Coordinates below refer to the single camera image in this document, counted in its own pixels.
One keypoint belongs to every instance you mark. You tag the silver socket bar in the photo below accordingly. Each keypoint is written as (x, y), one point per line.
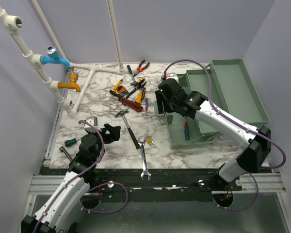
(65, 152)

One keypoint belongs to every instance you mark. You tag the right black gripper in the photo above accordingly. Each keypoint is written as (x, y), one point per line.
(159, 99)

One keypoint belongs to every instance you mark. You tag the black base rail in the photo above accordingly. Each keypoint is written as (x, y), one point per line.
(165, 185)

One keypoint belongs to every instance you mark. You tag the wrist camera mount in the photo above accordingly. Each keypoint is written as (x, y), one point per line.
(92, 120)
(169, 76)

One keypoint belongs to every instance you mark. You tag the blue plastic tap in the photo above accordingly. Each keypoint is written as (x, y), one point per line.
(53, 57)

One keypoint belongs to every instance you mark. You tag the small red blue screwdriver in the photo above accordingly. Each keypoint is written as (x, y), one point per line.
(146, 106)

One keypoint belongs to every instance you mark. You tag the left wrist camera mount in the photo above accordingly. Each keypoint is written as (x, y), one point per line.
(92, 120)

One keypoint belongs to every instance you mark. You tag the yellow hex key set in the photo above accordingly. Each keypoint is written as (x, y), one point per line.
(149, 140)

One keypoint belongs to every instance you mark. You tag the silver open-end wrench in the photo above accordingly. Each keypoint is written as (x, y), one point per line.
(145, 171)

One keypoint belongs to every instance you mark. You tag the white pvc pipe assembly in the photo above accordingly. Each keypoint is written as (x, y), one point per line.
(68, 99)

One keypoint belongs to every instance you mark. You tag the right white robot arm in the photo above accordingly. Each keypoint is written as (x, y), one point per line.
(250, 160)

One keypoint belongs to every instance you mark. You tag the red black utility knife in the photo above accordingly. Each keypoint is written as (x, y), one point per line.
(134, 105)

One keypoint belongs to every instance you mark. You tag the orange plastic tap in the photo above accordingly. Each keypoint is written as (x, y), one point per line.
(73, 77)

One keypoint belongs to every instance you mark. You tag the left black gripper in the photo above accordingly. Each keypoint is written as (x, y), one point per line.
(113, 134)

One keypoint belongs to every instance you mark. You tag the yellow handle tool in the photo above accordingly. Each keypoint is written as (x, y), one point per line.
(140, 96)

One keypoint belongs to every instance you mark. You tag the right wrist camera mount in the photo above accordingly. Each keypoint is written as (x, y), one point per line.
(169, 76)

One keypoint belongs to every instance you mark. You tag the orange black long-nose pliers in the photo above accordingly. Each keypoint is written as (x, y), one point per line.
(141, 67)

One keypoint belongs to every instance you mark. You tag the green handle screwdriver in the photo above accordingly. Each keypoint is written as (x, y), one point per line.
(71, 142)

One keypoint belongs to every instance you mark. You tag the claw hammer black handle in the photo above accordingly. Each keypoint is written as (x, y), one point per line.
(122, 114)

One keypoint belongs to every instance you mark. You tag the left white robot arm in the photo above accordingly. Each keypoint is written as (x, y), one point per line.
(53, 216)

